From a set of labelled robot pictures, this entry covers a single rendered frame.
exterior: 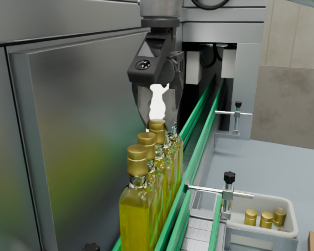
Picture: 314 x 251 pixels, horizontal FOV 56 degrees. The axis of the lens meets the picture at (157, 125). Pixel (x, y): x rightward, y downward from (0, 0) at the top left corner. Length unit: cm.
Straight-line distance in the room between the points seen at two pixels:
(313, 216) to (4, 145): 95
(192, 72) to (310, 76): 164
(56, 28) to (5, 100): 14
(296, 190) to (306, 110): 198
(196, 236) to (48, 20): 55
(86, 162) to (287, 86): 267
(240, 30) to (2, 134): 122
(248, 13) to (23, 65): 119
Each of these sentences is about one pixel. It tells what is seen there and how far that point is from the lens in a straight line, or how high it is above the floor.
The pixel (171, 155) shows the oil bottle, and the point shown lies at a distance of 65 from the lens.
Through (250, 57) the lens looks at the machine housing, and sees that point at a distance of 149.
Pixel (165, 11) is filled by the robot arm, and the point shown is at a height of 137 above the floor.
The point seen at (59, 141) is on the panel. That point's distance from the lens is 50.
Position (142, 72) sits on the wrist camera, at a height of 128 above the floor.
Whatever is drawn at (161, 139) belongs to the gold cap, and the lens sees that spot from 58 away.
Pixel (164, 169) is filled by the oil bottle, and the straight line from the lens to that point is 60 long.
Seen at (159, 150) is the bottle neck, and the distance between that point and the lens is 60.
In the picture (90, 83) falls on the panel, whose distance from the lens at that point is 58.
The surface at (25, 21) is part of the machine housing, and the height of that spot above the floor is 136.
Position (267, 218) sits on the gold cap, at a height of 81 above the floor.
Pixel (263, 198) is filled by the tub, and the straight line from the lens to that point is 99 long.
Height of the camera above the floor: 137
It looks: 21 degrees down
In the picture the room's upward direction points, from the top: straight up
